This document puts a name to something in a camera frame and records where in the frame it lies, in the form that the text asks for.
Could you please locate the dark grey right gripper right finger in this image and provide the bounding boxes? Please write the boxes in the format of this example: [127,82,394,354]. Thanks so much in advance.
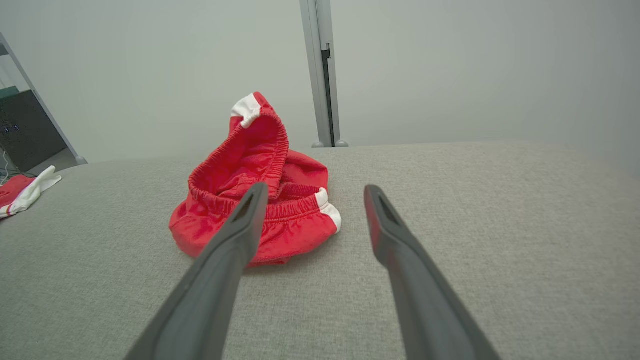
[363,184,502,360]

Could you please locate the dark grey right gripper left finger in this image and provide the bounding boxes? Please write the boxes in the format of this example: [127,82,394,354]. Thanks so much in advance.
[124,182,270,360]

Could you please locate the dark cabinet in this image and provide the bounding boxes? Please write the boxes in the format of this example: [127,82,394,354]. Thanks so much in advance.
[0,90,68,174]

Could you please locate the grey partition post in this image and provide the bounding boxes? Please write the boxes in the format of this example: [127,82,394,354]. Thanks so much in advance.
[299,0,349,149]

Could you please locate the red shorts with white trim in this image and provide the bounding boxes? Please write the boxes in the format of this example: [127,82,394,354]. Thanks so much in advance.
[169,91,343,268]

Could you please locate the red and white sports jersey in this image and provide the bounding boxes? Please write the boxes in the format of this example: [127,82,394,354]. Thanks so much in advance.
[0,166,63,219]

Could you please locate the grey metal frame post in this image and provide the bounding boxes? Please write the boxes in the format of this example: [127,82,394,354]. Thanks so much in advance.
[0,32,88,166]

